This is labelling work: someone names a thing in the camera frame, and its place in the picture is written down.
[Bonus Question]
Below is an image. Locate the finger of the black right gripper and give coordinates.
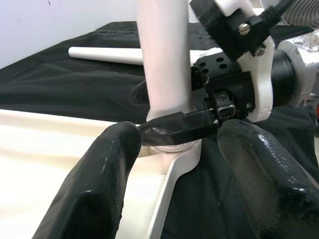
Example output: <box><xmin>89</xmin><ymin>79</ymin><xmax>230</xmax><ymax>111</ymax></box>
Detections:
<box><xmin>129</xmin><ymin>80</ymin><xmax>151</xmax><ymax>106</ymax></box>
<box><xmin>139</xmin><ymin>107</ymin><xmax>220</xmax><ymax>148</ymax></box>

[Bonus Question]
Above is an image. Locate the white plastic children table top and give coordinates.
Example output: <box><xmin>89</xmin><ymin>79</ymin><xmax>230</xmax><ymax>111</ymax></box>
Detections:
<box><xmin>0</xmin><ymin>108</ymin><xmax>201</xmax><ymax>239</ymax></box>

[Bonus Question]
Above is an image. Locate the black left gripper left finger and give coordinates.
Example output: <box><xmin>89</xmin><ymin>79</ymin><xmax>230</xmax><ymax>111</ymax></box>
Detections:
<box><xmin>32</xmin><ymin>121</ymin><xmax>143</xmax><ymax>239</ymax></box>

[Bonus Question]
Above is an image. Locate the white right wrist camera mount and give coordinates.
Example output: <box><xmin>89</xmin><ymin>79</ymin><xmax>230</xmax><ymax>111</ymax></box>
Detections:
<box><xmin>189</xmin><ymin>0</ymin><xmax>277</xmax><ymax>123</ymax></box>

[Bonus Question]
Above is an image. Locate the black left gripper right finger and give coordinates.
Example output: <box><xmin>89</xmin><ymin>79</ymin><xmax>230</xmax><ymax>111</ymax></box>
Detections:
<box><xmin>216</xmin><ymin>119</ymin><xmax>319</xmax><ymax>239</ymax></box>

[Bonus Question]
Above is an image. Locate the white plastic table leg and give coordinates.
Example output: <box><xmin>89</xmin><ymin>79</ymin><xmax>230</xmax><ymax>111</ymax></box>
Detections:
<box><xmin>68</xmin><ymin>46</ymin><xmax>220</xmax><ymax>67</ymax></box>
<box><xmin>136</xmin><ymin>0</ymin><xmax>208</xmax><ymax>153</ymax></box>

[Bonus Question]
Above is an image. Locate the white round fan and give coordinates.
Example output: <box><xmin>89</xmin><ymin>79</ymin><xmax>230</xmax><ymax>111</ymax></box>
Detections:
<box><xmin>280</xmin><ymin>0</ymin><xmax>319</xmax><ymax>28</ymax></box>

